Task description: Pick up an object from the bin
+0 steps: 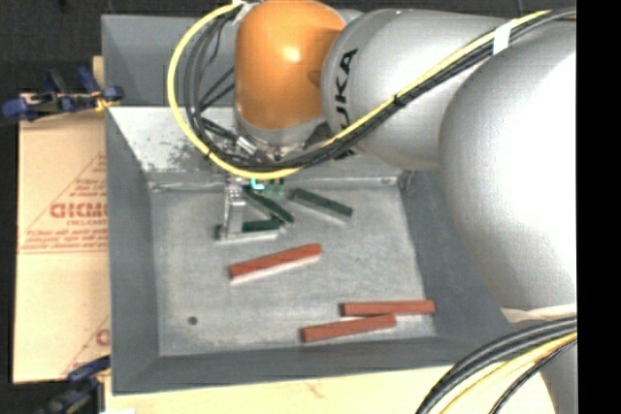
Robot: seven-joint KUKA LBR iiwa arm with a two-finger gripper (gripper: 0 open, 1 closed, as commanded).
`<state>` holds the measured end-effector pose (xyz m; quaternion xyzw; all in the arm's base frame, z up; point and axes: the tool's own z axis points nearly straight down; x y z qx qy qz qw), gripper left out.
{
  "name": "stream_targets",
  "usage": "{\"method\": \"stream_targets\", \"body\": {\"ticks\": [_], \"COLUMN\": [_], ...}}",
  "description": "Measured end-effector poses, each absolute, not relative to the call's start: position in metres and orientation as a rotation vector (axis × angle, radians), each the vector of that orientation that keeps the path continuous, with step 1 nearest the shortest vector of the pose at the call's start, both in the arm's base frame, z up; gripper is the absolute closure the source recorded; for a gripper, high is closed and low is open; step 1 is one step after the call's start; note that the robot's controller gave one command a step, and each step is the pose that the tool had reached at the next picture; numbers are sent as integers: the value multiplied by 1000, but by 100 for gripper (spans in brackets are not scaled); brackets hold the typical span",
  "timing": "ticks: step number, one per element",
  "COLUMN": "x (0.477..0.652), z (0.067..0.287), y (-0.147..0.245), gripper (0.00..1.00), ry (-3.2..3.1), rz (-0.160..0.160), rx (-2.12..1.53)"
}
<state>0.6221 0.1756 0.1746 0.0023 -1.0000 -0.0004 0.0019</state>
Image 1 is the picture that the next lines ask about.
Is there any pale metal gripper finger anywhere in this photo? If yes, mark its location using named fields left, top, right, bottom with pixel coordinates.
left=223, top=187, right=234, bottom=239
left=232, top=186, right=249, bottom=239

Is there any dark green flat block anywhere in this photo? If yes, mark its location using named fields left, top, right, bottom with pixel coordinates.
left=288, top=187, right=354, bottom=223
left=213, top=216, right=286, bottom=242
left=243, top=186, right=296, bottom=225

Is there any red-brown flat block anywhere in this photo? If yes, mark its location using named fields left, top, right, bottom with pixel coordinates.
left=299, top=313, right=399, bottom=345
left=338, top=299, right=437, bottom=319
left=227, top=242, right=324, bottom=286

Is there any grey metal bin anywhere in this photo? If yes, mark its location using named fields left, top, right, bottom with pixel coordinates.
left=100, top=13, right=516, bottom=395

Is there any brown cardboard board, red print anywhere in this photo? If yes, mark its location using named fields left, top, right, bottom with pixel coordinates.
left=11, top=110, right=113, bottom=385

